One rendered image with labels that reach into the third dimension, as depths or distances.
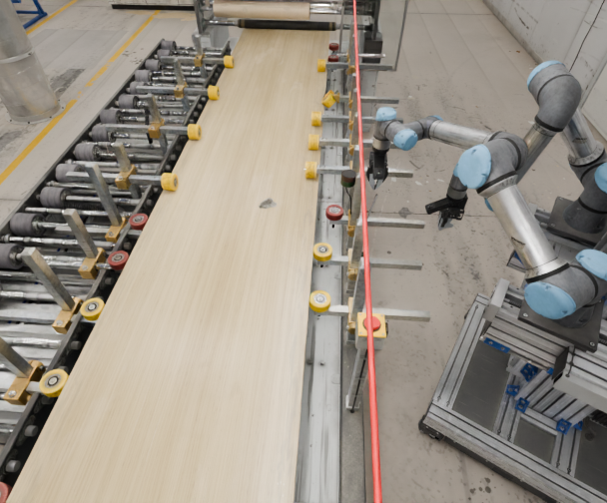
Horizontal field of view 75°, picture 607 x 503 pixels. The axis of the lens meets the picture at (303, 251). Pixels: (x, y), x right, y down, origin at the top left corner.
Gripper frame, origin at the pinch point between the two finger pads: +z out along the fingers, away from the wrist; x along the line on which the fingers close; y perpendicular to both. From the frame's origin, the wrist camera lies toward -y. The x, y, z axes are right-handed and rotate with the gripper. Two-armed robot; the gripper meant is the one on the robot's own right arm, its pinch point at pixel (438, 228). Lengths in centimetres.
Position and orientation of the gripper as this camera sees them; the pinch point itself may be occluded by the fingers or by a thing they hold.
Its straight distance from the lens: 193.6
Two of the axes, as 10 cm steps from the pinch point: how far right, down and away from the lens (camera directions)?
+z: 0.0, 6.8, 7.3
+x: 0.8, -7.3, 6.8
